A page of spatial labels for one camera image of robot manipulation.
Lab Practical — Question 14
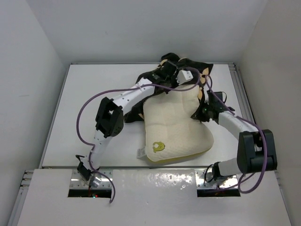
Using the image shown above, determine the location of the cream pillow with yellow edge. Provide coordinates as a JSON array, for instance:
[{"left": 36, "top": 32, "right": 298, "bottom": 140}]
[{"left": 136, "top": 85, "right": 214, "bottom": 162}]

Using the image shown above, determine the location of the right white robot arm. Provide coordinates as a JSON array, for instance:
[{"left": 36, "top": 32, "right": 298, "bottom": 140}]
[{"left": 192, "top": 91, "right": 277, "bottom": 180}]

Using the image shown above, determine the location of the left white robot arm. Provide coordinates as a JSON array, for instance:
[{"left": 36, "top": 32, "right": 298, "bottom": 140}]
[{"left": 76, "top": 60, "right": 180, "bottom": 181}]

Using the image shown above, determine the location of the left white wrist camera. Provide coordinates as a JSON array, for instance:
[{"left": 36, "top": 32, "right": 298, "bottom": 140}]
[{"left": 176, "top": 70, "right": 193, "bottom": 85}]

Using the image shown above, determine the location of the right aluminium frame rail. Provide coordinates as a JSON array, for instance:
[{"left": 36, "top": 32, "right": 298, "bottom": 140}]
[{"left": 227, "top": 63, "right": 256, "bottom": 123}]

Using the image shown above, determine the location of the aluminium frame rail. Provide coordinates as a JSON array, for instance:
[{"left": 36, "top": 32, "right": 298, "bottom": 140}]
[
  {"left": 227, "top": 63, "right": 256, "bottom": 123},
  {"left": 8, "top": 170, "right": 34, "bottom": 226}
]

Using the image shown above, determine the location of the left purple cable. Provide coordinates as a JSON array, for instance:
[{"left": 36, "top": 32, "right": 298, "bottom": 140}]
[{"left": 76, "top": 67, "right": 202, "bottom": 204}]

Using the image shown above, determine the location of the purple cable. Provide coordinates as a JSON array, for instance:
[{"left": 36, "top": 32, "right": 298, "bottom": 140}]
[
  {"left": 76, "top": 67, "right": 202, "bottom": 204},
  {"left": 202, "top": 74, "right": 269, "bottom": 194}
]

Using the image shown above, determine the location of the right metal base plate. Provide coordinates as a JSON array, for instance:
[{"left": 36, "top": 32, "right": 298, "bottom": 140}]
[{"left": 195, "top": 168, "right": 238, "bottom": 190}]

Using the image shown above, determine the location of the metal base plate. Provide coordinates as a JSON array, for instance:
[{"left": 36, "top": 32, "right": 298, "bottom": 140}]
[
  {"left": 195, "top": 168, "right": 238, "bottom": 190},
  {"left": 69, "top": 169, "right": 113, "bottom": 190}
]

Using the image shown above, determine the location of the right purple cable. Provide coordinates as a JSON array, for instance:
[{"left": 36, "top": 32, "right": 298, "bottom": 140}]
[{"left": 202, "top": 74, "right": 269, "bottom": 194}]

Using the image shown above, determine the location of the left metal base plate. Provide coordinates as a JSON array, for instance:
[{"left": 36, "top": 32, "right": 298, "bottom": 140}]
[{"left": 69, "top": 169, "right": 113, "bottom": 190}]

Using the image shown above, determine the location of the left aluminium frame rail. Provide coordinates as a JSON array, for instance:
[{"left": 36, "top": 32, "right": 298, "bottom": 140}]
[{"left": 8, "top": 170, "right": 34, "bottom": 226}]

